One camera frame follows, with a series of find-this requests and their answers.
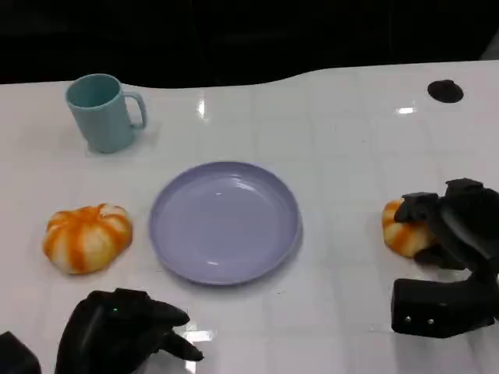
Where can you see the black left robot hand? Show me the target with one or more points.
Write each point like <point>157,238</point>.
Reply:
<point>105,335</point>

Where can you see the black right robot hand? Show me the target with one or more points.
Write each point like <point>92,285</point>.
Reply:
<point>464,226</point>

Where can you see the round orange white bread roll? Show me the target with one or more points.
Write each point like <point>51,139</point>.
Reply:
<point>85,237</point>

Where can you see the lilac plate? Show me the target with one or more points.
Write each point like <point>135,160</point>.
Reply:
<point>222,222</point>

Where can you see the pale green mug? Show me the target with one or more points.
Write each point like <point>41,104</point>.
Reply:
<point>101,121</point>

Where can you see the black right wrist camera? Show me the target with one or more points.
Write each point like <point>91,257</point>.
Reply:
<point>436,308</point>

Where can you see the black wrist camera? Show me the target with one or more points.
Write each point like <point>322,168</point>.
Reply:
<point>17,354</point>
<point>436,308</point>

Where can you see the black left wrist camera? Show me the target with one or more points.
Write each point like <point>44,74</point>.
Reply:
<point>17,354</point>

